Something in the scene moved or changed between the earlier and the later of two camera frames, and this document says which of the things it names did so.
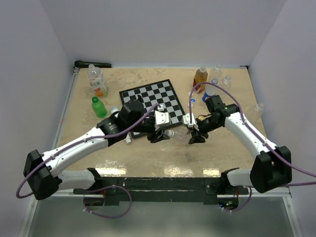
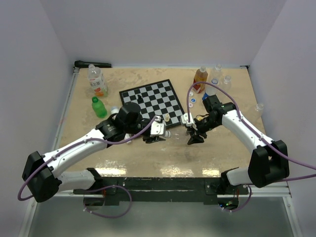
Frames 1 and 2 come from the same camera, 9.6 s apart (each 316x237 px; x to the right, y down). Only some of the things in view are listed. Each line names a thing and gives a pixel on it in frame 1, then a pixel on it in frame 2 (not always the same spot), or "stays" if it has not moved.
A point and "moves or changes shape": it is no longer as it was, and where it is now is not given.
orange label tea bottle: x=97 y=81 stays
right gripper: x=196 y=137 stays
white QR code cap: x=170 y=133 moves or changes shape
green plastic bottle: x=98 y=107 stays
